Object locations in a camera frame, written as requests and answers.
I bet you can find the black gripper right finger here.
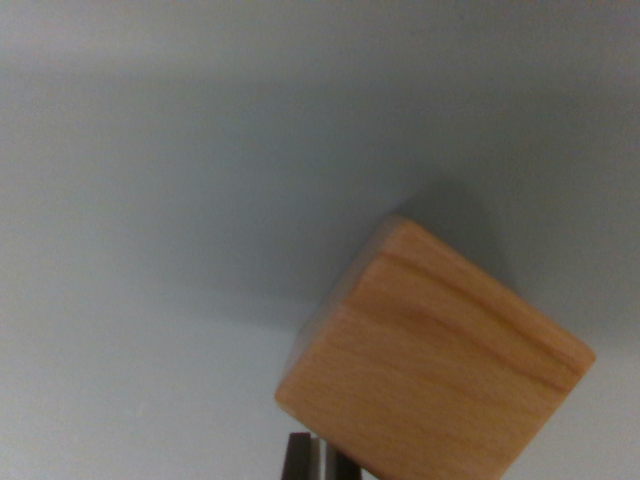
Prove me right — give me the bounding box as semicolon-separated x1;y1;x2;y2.
324;444;363;480

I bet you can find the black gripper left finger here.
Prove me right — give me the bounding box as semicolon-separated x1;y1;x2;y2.
281;431;324;480

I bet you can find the wooden cube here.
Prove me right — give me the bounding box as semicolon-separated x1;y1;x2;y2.
274;214;598;480

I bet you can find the grey plastic tray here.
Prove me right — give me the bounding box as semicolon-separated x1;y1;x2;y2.
0;0;640;480

